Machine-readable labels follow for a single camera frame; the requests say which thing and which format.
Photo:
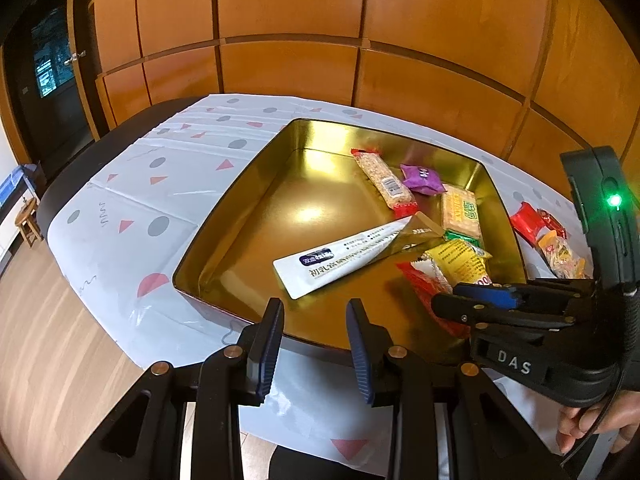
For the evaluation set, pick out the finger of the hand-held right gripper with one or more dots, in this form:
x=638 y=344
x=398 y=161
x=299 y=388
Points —
x=450 y=310
x=487 y=294

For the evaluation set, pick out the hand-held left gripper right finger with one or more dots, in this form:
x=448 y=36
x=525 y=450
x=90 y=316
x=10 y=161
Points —
x=360 y=360

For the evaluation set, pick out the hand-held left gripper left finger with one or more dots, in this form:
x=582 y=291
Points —
x=262 y=360

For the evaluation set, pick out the red white packet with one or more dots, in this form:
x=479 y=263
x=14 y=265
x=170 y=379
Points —
x=425 y=285

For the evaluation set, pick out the clear orange strip packet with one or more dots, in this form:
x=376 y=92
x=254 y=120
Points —
x=562 y=257

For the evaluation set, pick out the small red candy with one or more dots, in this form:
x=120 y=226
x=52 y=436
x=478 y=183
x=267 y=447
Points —
x=552 y=222

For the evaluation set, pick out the red gold print packet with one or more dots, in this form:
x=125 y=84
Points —
x=527 y=220

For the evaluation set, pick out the green yellow cracker packet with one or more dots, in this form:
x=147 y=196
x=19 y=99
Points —
x=460 y=212

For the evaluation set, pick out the white sachet packet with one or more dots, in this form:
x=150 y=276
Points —
x=340 y=260

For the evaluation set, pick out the purple packet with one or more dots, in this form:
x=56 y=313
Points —
x=422 y=178

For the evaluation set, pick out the grain bar clear packet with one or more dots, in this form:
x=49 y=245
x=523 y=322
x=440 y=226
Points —
x=387 y=182

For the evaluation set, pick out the gold tin box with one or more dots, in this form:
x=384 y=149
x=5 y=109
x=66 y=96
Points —
x=300 y=210

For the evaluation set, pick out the person's right hand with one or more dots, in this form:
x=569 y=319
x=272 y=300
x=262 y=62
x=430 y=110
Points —
x=590 y=420

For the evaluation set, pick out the white patterned tablecloth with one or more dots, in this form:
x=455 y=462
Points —
x=150 y=160

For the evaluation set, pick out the wooden stool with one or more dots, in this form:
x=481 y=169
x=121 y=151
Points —
x=27 y=217

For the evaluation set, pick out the blue white object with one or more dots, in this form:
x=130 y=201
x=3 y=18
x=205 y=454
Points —
x=10 y=185

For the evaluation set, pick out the dark door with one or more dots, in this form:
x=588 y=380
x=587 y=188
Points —
x=45 y=85

